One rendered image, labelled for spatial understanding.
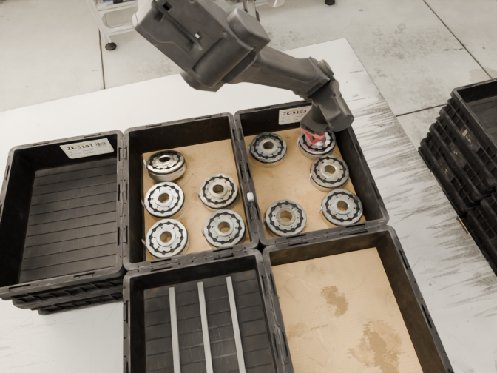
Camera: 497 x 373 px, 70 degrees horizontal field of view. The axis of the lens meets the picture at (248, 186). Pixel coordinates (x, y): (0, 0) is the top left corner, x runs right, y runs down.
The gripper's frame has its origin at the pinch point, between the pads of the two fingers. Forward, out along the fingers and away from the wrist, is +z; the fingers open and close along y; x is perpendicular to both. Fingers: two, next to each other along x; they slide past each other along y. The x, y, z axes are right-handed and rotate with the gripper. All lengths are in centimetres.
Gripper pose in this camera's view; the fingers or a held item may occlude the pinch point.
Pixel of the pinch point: (317, 136)
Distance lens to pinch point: 102.9
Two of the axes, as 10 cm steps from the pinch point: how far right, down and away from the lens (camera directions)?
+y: 6.3, -6.9, 3.5
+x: -7.7, -5.4, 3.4
